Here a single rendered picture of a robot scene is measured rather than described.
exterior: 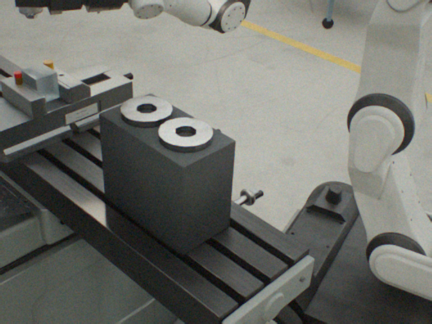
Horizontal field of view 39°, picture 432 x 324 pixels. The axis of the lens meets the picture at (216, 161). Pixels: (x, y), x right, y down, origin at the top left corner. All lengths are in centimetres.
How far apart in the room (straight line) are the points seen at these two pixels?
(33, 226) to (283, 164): 182
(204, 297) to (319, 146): 221
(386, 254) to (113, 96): 72
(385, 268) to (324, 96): 223
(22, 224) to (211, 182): 48
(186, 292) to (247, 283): 10
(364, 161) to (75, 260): 69
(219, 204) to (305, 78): 278
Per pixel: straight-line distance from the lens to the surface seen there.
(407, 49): 128
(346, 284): 160
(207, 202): 104
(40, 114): 133
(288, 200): 276
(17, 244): 136
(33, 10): 130
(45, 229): 135
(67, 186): 124
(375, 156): 134
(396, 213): 146
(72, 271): 149
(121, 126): 105
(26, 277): 141
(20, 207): 131
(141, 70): 379
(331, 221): 174
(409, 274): 149
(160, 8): 131
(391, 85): 132
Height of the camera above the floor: 167
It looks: 34 degrees down
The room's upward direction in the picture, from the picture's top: 3 degrees clockwise
